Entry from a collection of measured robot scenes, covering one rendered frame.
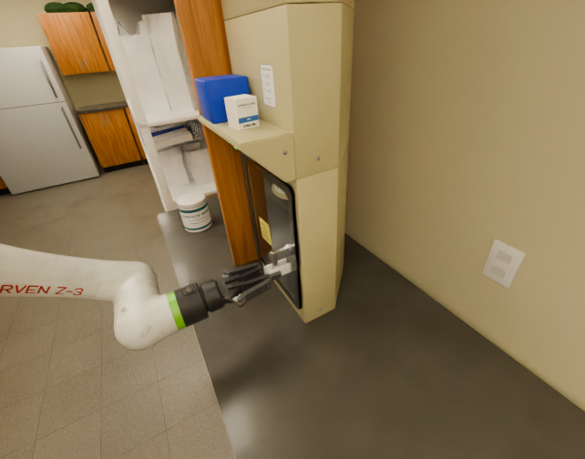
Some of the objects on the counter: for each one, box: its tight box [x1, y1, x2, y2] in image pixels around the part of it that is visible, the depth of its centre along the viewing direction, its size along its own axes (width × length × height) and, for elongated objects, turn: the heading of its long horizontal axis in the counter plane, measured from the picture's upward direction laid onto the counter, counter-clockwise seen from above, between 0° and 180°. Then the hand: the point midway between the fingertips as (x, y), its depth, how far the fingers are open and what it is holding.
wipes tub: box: [176, 192, 212, 232], centre depth 136 cm, size 13×13×15 cm
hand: (277, 269), depth 79 cm, fingers closed, pressing on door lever
